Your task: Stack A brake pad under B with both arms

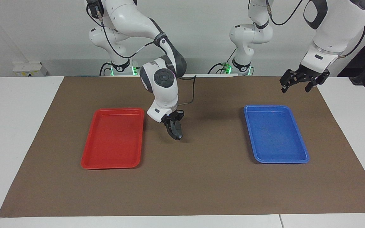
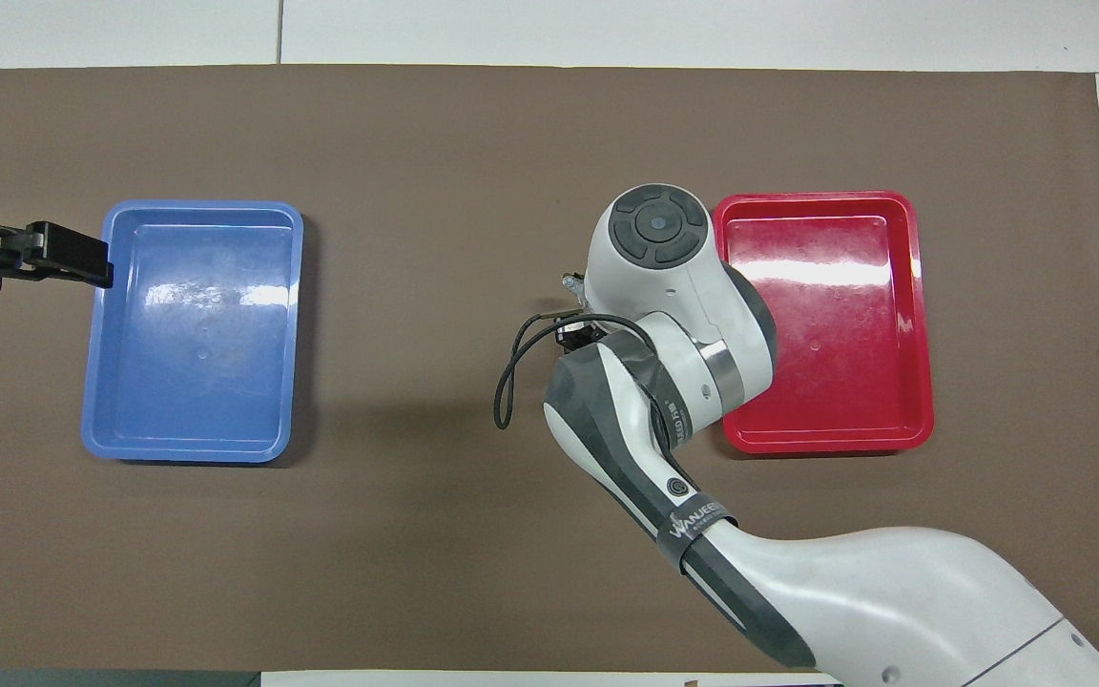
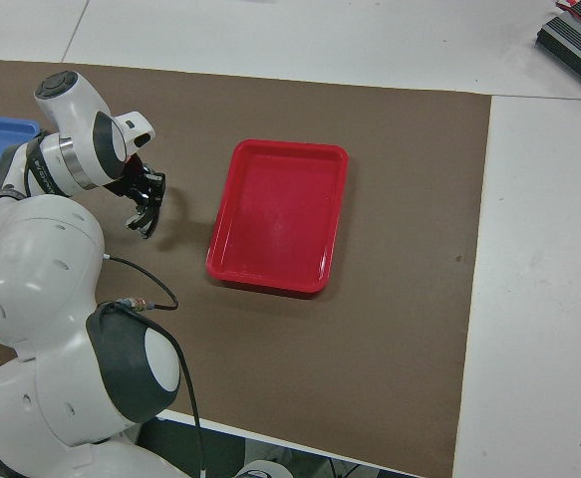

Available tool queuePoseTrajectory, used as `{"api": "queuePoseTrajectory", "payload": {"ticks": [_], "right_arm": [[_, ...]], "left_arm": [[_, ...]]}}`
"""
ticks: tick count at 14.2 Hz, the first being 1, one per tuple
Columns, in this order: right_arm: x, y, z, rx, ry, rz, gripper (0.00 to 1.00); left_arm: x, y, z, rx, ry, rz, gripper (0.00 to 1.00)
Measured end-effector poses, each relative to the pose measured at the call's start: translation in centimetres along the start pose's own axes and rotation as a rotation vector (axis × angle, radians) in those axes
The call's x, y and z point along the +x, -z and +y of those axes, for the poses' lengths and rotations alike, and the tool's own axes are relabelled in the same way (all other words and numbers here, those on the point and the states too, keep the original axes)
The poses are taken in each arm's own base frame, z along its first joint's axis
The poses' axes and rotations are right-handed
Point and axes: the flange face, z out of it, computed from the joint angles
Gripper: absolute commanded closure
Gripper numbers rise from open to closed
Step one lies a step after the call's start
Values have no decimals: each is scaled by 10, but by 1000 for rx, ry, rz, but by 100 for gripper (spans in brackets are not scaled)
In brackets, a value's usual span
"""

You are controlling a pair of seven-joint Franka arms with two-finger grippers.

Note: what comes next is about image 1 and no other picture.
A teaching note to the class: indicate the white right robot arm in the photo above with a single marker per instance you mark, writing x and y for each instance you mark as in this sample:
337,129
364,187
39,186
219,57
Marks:
162,79

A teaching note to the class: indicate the curved brake shoe white lever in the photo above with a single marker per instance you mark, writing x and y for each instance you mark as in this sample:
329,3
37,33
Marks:
175,129

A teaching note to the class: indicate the blue plastic tray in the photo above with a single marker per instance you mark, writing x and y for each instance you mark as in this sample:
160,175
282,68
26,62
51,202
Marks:
276,136

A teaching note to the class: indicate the white wall socket box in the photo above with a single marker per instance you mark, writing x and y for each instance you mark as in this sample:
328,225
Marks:
28,69

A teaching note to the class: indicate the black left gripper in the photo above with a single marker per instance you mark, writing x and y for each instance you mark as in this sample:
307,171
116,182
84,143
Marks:
309,74

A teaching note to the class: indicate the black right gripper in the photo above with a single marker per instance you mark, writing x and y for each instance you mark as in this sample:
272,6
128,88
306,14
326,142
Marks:
174,116

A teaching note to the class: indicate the red plastic tray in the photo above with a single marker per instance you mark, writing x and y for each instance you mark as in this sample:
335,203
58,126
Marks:
112,139

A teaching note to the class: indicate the brown table mat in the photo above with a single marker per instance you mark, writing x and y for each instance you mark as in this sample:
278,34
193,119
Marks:
201,183

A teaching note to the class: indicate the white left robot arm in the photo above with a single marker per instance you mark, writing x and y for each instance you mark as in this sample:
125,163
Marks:
334,25

